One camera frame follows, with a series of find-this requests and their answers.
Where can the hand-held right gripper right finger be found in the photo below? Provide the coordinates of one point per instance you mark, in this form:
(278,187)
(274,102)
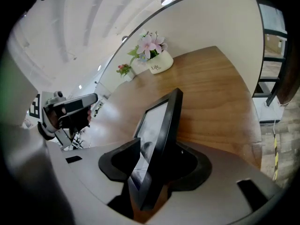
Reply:
(222,191)

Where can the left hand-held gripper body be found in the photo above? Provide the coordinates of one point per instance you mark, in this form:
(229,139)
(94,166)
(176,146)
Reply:
(35,107)

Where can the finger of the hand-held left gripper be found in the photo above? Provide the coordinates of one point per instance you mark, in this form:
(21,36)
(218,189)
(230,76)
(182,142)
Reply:
(89,99)

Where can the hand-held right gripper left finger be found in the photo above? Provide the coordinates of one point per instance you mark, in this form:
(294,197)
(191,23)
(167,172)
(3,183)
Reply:
(93,172)

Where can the black framed panel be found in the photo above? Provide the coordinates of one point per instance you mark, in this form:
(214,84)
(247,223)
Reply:
(164,137)

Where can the round wooden table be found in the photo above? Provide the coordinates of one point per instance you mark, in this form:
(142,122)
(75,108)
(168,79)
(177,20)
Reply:
(211,97)

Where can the person's left hand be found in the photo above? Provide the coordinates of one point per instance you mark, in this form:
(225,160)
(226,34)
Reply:
(77,119)

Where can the small white pot red flowers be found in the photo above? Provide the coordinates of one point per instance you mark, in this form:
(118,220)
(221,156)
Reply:
(125,70)

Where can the yellow black striped tape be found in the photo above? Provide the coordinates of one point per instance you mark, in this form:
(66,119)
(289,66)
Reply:
(276,158)

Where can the person's white printed shirt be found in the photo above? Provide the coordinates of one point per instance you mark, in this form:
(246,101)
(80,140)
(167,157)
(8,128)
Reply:
(23,172)

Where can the dome pendant lamp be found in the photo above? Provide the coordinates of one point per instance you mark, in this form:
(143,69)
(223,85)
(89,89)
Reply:
(167,0)
(124,38)

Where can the white pot pink white flowers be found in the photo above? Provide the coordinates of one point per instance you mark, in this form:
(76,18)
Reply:
(161,62)

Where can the white railing base plinth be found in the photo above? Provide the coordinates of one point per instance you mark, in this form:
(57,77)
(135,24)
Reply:
(269,112)

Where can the dark wooden handrail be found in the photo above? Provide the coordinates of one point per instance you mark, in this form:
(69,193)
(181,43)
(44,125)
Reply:
(145,20)

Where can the cream partition panel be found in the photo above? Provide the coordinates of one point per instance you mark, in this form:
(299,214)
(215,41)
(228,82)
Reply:
(199,27)

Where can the small grey fisheye camera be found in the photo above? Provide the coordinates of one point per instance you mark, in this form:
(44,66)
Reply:
(59,95)

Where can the brown wooden newel post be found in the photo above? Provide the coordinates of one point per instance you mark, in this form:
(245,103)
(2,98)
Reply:
(290,78)

